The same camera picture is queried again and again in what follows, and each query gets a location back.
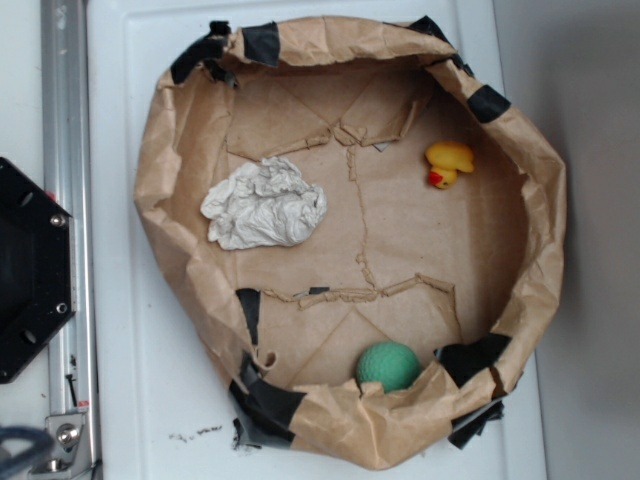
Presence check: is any yellow rubber duck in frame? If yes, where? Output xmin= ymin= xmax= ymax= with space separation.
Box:
xmin=424 ymin=141 xmax=475 ymax=189

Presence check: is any white paper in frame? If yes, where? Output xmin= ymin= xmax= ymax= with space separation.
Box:
xmin=200 ymin=156 xmax=328 ymax=250

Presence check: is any metal corner bracket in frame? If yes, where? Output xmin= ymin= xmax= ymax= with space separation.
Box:
xmin=28 ymin=412 xmax=93 ymax=479

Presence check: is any aluminium extrusion rail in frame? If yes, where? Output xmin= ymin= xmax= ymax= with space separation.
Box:
xmin=40 ymin=0 xmax=101 ymax=416

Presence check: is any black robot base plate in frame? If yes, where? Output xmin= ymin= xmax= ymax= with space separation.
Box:
xmin=1 ymin=158 xmax=74 ymax=384

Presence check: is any green dimpled ball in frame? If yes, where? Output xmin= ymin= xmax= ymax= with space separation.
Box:
xmin=356 ymin=341 xmax=422 ymax=393

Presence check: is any brown paper bag bin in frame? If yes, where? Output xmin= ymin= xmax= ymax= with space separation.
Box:
xmin=134 ymin=16 xmax=566 ymax=470

